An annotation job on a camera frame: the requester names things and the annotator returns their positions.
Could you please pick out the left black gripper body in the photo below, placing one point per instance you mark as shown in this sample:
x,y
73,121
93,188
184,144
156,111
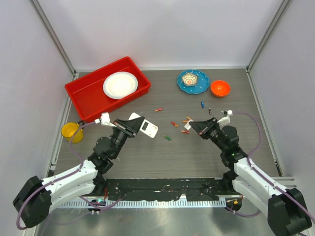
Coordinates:
x,y
119,137

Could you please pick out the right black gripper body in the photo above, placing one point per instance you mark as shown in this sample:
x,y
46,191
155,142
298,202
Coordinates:
x,y
213,132

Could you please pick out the white remote battery cover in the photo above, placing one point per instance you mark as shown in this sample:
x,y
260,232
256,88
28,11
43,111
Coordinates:
x,y
187,126

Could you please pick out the white remote control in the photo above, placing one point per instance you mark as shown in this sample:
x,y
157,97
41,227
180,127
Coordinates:
x,y
148,128

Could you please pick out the green battery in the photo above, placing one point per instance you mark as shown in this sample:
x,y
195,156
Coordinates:
x,y
167,137

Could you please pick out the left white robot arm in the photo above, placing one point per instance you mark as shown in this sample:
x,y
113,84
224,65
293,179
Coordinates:
x,y
39,197

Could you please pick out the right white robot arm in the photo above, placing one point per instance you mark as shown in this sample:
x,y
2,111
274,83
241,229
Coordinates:
x,y
284,208

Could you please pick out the blue ceramic plate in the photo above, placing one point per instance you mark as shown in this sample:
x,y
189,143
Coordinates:
x,y
201,86

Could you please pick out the orange plastic bowl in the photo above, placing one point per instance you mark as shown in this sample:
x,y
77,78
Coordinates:
x,y
220,88

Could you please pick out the white paper plate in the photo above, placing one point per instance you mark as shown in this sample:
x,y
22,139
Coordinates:
x,y
119,85

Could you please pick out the red plastic bin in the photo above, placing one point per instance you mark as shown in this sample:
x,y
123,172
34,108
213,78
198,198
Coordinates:
x,y
88,97

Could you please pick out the small patterned flower bowl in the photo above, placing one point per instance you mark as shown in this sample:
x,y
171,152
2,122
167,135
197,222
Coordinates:
x,y
189,79

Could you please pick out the yellow plastic mug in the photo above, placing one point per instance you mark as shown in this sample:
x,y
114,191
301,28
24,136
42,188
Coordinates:
x,y
68,130

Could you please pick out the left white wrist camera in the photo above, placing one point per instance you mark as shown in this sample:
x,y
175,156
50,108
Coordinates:
x,y
104,120

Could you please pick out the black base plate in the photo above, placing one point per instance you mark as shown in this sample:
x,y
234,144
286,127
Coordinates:
x,y
166,189

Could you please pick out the white slotted cable duct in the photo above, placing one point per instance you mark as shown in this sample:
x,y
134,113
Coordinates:
x,y
181,203

